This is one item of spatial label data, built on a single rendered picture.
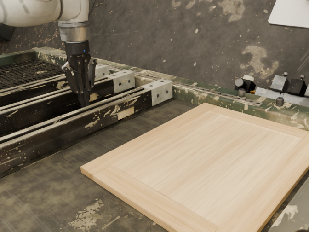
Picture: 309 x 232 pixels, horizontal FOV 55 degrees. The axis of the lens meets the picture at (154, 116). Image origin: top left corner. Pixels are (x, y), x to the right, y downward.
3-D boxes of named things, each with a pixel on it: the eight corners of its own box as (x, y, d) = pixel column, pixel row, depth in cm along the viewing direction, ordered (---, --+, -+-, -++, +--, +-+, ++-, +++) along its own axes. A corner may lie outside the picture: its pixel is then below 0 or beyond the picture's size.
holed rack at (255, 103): (263, 104, 102) (263, 102, 102) (259, 107, 100) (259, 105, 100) (36, 48, 206) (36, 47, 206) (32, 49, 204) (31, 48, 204)
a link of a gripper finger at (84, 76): (76, 58, 96) (80, 56, 97) (82, 89, 101) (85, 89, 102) (83, 59, 94) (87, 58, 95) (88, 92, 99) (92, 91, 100)
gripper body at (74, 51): (80, 37, 97) (84, 65, 101) (57, 41, 92) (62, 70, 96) (94, 39, 93) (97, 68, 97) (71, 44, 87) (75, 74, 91)
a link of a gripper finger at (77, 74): (81, 60, 93) (77, 60, 92) (84, 93, 98) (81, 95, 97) (74, 58, 96) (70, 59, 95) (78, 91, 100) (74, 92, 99)
